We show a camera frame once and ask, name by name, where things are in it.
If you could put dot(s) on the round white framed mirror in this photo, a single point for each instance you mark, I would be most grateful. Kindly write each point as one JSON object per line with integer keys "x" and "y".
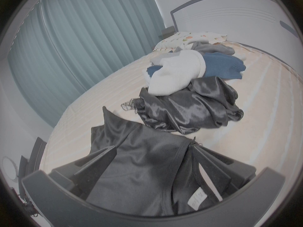
{"x": 9, "y": 168}

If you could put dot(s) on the white printed pillow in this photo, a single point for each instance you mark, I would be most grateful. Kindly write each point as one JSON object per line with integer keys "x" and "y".
{"x": 180, "y": 38}

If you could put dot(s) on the black T-shirt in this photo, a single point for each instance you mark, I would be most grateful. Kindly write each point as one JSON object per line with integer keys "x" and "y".
{"x": 142, "y": 169}

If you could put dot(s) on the black satin garment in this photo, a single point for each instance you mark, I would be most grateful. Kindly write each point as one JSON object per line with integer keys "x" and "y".
{"x": 189, "y": 103}

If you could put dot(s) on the black chest of drawers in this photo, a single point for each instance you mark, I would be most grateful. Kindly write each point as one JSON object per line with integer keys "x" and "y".
{"x": 39, "y": 152}

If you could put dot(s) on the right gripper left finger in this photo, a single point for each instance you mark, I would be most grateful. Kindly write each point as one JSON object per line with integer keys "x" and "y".
{"x": 94, "y": 169}

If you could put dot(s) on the blue-green curtain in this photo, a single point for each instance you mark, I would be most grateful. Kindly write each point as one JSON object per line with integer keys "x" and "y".
{"x": 30, "y": 67}
{"x": 94, "y": 32}

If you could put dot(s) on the bed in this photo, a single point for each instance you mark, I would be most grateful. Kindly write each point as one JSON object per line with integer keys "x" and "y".
{"x": 260, "y": 117}

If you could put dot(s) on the pile of clothes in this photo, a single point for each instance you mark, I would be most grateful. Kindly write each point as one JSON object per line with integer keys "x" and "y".
{"x": 175, "y": 74}

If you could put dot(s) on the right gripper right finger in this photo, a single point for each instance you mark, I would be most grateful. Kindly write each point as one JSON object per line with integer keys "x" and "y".
{"x": 236, "y": 171}

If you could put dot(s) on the grey bedside table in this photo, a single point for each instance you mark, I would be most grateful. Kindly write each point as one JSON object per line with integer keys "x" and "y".
{"x": 167, "y": 31}

